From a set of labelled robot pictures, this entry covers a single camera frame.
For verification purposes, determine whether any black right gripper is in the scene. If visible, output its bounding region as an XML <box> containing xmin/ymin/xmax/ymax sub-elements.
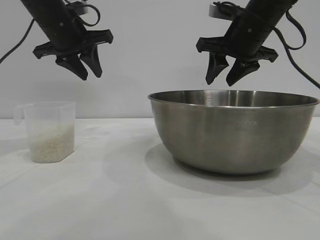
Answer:
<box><xmin>196</xmin><ymin>13</ymin><xmax>279</xmax><ymax>88</ymax></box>

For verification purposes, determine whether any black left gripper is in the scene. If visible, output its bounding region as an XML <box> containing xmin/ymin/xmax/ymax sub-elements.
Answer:
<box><xmin>32</xmin><ymin>13</ymin><xmax>114</xmax><ymax>81</ymax></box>

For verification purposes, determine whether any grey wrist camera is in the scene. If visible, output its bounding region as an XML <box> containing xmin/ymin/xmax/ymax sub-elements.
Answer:
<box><xmin>208</xmin><ymin>1</ymin><xmax>238</xmax><ymax>20</ymax></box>
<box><xmin>65</xmin><ymin>0</ymin><xmax>89</xmax><ymax>15</ymax></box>

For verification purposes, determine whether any clear plastic measuring cup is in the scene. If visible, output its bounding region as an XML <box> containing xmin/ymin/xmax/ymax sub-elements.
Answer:
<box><xmin>14</xmin><ymin>101</ymin><xmax>76</xmax><ymax>164</ymax></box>

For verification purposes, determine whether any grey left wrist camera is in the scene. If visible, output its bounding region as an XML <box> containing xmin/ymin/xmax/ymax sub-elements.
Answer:
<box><xmin>65</xmin><ymin>0</ymin><xmax>89</xmax><ymax>15</ymax></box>

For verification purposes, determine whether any stainless steel mixing bowl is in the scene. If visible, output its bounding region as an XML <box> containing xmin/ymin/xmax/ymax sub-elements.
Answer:
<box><xmin>147</xmin><ymin>89</ymin><xmax>320</xmax><ymax>175</ymax></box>

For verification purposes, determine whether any white uncooked rice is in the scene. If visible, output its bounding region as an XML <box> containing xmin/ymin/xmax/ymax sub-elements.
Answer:
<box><xmin>29</xmin><ymin>123</ymin><xmax>75</xmax><ymax>163</ymax></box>

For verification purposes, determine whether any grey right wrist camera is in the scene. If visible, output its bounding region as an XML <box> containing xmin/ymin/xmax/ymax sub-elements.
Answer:
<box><xmin>208</xmin><ymin>1</ymin><xmax>238</xmax><ymax>20</ymax></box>

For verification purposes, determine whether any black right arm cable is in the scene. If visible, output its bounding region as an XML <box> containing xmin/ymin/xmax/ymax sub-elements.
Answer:
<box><xmin>272</xmin><ymin>0</ymin><xmax>320</xmax><ymax>90</ymax></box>

